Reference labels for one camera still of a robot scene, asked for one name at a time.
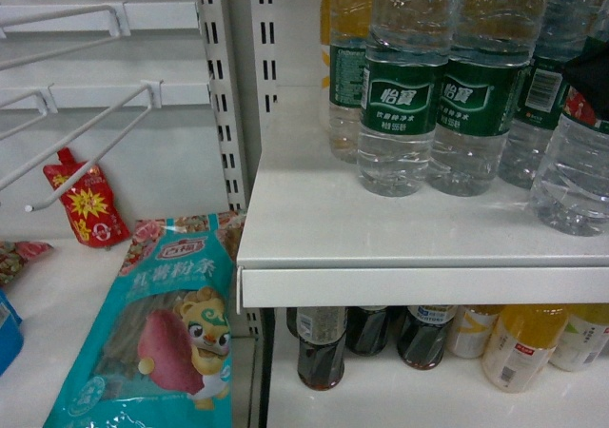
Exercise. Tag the clear water bottle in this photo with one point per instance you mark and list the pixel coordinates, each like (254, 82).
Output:
(570, 190)

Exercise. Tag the water bottle green label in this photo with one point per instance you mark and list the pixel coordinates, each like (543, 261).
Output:
(348, 29)
(491, 49)
(405, 54)
(564, 29)

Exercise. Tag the dark tea bottle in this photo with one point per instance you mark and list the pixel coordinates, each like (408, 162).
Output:
(322, 334)
(425, 328)
(367, 329)

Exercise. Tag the teal sweet potato noodle bag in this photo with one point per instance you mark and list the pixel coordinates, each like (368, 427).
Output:
(159, 351)

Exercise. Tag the yellow white drink bottle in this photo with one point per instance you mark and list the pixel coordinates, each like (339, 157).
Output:
(471, 329)
(524, 338)
(583, 338)

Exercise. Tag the blue package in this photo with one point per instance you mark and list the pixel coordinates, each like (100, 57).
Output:
(11, 337)

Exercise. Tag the red sauce pouch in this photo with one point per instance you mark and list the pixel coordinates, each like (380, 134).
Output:
(92, 215)

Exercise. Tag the white lower shelf board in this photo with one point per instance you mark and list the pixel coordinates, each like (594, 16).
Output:
(315, 237)

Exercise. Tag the floral snack bag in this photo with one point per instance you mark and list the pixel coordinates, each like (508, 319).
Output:
(16, 255)

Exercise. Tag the white slotted shelf upright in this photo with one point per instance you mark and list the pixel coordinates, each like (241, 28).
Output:
(240, 39)

